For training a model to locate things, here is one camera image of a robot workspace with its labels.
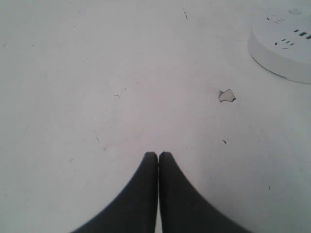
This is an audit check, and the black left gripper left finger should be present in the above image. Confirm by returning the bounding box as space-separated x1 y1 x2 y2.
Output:
74 152 158 233

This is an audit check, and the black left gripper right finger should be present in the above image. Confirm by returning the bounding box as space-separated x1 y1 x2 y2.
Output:
158 152 249 233

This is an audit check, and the white desk lamp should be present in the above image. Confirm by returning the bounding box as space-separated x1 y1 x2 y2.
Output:
248 8 311 84

